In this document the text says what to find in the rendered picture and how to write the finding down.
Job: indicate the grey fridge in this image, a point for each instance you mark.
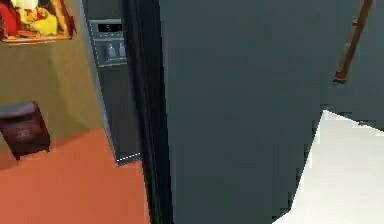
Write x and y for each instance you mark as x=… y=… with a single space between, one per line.
x=233 y=110

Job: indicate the grey fridge dispenser panel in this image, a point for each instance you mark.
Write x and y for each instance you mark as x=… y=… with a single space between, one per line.
x=110 y=46

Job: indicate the dark red small cabinet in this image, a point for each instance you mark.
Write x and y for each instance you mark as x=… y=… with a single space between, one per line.
x=23 y=131

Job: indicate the framed colourful wall picture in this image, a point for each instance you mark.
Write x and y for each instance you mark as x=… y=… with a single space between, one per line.
x=36 y=23

